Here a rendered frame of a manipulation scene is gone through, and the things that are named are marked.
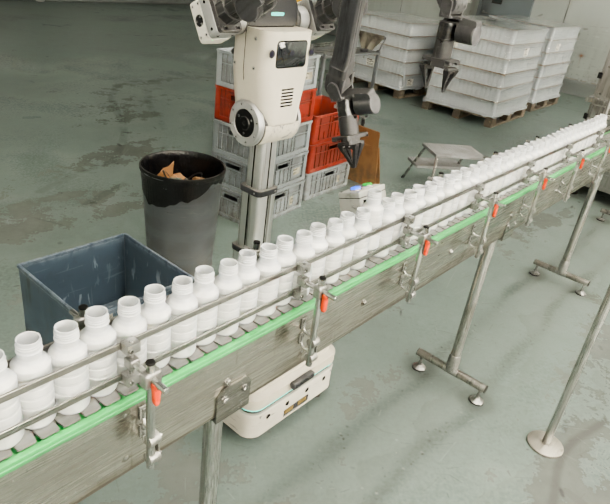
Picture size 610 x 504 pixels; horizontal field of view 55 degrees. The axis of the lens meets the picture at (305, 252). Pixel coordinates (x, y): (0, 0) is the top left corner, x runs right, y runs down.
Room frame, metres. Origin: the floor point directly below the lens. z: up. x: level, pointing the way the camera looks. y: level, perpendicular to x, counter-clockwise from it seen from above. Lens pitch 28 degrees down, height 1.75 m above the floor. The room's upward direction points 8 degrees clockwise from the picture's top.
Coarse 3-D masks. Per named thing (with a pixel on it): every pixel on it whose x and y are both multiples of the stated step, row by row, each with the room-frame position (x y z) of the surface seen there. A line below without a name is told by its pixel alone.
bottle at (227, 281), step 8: (224, 264) 1.03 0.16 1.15; (232, 264) 1.03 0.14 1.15; (224, 272) 1.00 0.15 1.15; (232, 272) 1.00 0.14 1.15; (216, 280) 1.01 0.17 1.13; (224, 280) 1.00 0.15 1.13; (232, 280) 1.00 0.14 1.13; (240, 280) 1.02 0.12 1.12; (224, 288) 0.99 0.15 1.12; (232, 288) 0.99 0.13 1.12; (240, 288) 1.01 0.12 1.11; (240, 296) 1.01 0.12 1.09; (224, 304) 0.99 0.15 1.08; (232, 304) 0.99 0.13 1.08; (224, 312) 0.99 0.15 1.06; (232, 312) 0.99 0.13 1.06; (224, 320) 0.99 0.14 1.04; (232, 328) 1.00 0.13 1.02
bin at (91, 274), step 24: (120, 240) 1.46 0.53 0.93; (24, 264) 1.24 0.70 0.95; (48, 264) 1.29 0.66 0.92; (72, 264) 1.34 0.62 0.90; (96, 264) 1.40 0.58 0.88; (120, 264) 1.46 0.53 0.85; (144, 264) 1.41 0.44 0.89; (168, 264) 1.35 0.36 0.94; (24, 288) 1.22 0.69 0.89; (48, 288) 1.15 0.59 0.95; (72, 288) 1.34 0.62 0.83; (96, 288) 1.40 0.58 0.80; (120, 288) 1.46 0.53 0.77; (144, 288) 1.41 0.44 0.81; (168, 288) 1.22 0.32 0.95; (24, 312) 1.23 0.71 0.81; (48, 312) 1.15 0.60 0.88; (48, 336) 1.16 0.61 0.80
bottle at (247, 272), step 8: (240, 256) 1.06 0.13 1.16; (248, 256) 1.08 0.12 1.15; (256, 256) 1.07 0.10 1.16; (240, 264) 1.05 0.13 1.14; (248, 264) 1.05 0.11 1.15; (240, 272) 1.05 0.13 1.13; (248, 272) 1.05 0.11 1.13; (256, 272) 1.06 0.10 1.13; (248, 280) 1.04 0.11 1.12; (256, 280) 1.05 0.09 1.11; (256, 288) 1.06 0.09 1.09; (248, 296) 1.04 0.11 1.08; (256, 296) 1.06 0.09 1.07; (240, 304) 1.04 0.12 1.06; (248, 304) 1.04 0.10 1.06; (256, 304) 1.06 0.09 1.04; (240, 312) 1.04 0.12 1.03; (248, 320) 1.04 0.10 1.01
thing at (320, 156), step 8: (320, 144) 4.24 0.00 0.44; (328, 144) 4.35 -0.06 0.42; (336, 144) 4.74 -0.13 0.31; (312, 152) 4.18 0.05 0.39; (320, 152) 4.27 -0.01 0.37; (328, 152) 4.37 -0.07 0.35; (336, 152) 4.46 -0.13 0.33; (312, 160) 4.19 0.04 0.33; (320, 160) 4.29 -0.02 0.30; (328, 160) 4.38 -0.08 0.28; (336, 160) 4.47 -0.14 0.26; (344, 160) 4.56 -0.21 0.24; (312, 168) 4.20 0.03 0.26; (320, 168) 4.29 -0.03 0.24
